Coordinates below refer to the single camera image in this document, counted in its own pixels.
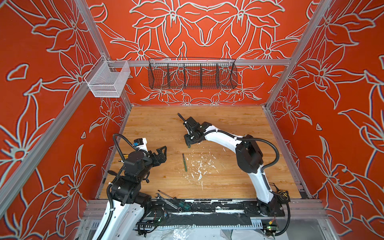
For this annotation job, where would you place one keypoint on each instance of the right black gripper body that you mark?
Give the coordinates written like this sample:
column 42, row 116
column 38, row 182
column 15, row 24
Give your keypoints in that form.
column 189, row 139

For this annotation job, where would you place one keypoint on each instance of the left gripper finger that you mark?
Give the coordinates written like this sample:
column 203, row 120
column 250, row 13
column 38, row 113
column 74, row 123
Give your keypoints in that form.
column 163, row 154
column 154, row 151

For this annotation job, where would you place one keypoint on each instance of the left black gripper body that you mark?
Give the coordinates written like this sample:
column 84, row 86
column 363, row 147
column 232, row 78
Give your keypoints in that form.
column 155, row 161

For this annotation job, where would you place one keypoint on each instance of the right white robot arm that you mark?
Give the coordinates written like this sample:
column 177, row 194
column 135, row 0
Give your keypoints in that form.
column 249, row 159

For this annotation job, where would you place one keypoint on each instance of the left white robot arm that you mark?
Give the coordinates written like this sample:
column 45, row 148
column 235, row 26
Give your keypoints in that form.
column 129, row 210

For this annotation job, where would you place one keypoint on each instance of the silver wrench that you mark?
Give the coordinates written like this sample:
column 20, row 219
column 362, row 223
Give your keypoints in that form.
column 177, row 208

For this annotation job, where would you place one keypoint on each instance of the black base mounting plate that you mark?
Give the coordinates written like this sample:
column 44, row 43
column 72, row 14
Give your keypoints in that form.
column 247, row 207

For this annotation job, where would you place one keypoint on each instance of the small green circuit board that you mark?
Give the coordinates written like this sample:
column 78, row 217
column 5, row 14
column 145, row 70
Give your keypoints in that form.
column 270, row 227

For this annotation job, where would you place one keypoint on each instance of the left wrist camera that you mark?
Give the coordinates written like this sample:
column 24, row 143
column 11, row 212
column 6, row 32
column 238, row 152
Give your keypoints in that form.
column 141, row 144

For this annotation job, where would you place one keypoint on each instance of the black handled screwdriver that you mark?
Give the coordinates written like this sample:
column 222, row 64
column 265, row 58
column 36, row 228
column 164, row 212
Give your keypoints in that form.
column 112, row 173

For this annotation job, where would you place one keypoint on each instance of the green handled screwdriver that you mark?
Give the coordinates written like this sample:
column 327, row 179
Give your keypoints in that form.
column 184, row 205

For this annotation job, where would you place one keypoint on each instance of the black wire mesh basket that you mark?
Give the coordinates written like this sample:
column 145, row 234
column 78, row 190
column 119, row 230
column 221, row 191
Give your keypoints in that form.
column 192, row 74

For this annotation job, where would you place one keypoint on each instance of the white wire mesh basket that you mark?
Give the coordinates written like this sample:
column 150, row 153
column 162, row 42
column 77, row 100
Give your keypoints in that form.
column 107, row 80

